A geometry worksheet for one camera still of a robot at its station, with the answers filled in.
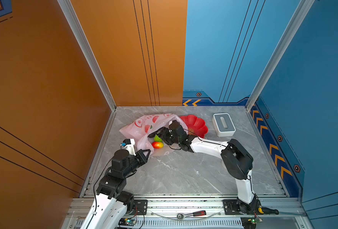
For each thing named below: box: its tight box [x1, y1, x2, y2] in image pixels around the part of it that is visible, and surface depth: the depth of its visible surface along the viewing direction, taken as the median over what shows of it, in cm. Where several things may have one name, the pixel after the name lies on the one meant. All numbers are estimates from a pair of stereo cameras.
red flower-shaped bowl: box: [179, 114, 209, 139], surface depth 110 cm
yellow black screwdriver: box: [257, 207, 280, 215], surface depth 72 cm
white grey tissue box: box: [211, 112, 237, 137], surface depth 104 cm
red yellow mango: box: [151, 141, 164, 149], surface depth 95 cm
